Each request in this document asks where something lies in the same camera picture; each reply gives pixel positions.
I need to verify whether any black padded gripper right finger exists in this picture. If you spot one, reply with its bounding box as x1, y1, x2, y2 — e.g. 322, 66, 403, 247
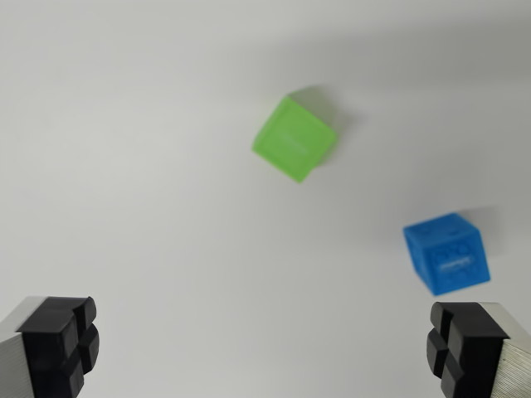
425, 300, 531, 398

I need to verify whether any blue rubber cube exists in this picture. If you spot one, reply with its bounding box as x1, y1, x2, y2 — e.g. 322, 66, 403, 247
402, 211, 492, 297

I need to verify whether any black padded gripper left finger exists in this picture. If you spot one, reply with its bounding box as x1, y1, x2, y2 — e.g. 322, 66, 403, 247
0, 295, 101, 398

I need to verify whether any green rubber cube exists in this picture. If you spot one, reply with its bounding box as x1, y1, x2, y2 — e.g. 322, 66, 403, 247
251, 85, 338, 184

